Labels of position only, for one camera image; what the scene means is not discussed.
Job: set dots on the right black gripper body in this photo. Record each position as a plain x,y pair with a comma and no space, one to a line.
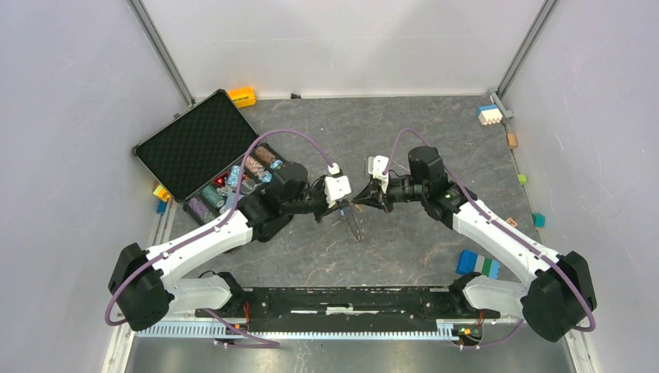
384,200

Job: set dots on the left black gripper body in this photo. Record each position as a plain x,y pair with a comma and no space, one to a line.
316,204

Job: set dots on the large metal keyring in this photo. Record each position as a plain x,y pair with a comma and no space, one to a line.
352,223

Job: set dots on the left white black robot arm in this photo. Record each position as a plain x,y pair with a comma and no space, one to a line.
148,284

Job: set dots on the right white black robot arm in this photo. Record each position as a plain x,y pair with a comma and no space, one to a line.
553,293

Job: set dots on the blue green white block stack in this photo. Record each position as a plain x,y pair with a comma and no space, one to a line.
469,261

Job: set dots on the black poker chip case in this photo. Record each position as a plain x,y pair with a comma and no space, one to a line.
187,155

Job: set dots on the orange toy block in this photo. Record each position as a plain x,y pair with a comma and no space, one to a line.
243,97

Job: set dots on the blue white toy block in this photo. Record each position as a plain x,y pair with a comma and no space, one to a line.
489,114

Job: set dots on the small brown wooden block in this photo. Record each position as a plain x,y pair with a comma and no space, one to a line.
512,141

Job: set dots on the yellow orange blue block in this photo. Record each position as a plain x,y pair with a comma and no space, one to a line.
163,196

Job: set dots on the small teal cube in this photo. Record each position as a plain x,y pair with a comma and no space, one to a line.
539,220

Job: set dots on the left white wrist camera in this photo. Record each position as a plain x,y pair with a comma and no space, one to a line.
336,188

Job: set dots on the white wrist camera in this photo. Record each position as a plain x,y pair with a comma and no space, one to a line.
336,188
376,169

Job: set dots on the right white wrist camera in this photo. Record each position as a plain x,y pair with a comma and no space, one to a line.
376,169

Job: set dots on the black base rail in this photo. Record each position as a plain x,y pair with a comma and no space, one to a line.
356,309

